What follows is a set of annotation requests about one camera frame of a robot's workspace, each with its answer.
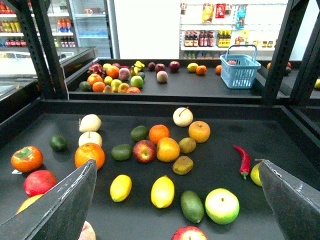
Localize white pear lower left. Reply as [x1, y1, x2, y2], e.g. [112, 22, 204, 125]
[78, 131, 103, 147]

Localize brown kiwi upper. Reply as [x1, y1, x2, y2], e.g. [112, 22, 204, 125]
[178, 137, 197, 154]

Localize red apple centre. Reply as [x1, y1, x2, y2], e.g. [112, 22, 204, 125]
[132, 139, 157, 164]

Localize white pear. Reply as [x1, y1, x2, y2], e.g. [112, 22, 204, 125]
[78, 131, 103, 147]
[78, 114, 102, 133]
[172, 107, 194, 127]

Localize brown kiwi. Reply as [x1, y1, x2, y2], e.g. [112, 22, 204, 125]
[172, 156, 194, 176]
[178, 137, 197, 154]

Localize dark green avocado front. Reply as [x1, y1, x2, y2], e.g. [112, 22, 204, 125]
[180, 190, 205, 224]

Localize red chili pepper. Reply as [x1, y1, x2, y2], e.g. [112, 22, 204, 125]
[233, 145, 251, 180]

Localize small green lime left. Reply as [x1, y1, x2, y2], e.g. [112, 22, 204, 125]
[49, 134, 68, 152]

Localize orange fruit bottom left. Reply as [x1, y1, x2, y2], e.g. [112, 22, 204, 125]
[16, 194, 43, 214]

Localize red apple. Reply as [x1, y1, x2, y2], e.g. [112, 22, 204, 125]
[171, 226, 208, 240]
[132, 139, 157, 164]

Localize green apple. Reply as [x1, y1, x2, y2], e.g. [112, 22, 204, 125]
[204, 188, 240, 225]

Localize orange yellow apple centre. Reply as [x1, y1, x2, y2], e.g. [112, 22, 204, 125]
[156, 137, 180, 163]

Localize black fruit shelf tray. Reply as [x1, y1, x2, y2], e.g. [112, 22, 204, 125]
[0, 100, 320, 240]

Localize green lime upper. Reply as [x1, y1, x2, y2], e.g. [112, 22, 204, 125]
[130, 125, 149, 142]

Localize golden apple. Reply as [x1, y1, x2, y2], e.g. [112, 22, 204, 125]
[188, 121, 211, 144]

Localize red pomegranate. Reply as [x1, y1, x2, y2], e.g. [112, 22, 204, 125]
[23, 170, 57, 197]

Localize green lime lower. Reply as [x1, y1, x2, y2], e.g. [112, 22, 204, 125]
[111, 144, 133, 161]

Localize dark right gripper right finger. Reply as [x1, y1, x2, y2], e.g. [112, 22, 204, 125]
[258, 159, 320, 240]

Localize small blue shopping basket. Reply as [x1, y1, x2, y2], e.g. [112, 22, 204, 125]
[220, 44, 261, 89]

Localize brown kiwi lower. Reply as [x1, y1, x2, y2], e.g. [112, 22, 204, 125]
[172, 156, 194, 176]

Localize glass freezer cabinet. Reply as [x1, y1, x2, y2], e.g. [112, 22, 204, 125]
[0, 46, 99, 101]

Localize orange persimmon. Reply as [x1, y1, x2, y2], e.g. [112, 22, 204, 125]
[11, 145, 44, 173]

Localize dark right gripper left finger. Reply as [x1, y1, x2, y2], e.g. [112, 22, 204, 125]
[0, 159, 97, 240]

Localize small orange tangerine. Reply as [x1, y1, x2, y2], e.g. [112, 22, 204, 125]
[148, 124, 170, 145]

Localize white pear back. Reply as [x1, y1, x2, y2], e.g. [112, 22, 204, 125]
[172, 107, 194, 127]

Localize pink peach bottom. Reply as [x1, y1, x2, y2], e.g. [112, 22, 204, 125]
[78, 221, 96, 240]

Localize large orange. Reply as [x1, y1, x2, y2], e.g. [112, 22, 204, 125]
[74, 142, 106, 170]

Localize white wall shelf with bottles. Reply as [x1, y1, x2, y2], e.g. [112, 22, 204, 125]
[179, 0, 288, 60]

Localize white pear upper left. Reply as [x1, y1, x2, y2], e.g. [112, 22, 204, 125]
[78, 114, 102, 133]

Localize red apple bottom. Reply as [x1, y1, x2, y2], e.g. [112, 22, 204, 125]
[171, 226, 208, 240]

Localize far black shelf tray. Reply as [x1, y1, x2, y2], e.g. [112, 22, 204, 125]
[67, 59, 266, 105]

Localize yellow lemon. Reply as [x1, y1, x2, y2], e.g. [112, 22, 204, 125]
[150, 175, 175, 209]
[109, 174, 132, 203]

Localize yellow pear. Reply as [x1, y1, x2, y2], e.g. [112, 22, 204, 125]
[250, 159, 262, 187]

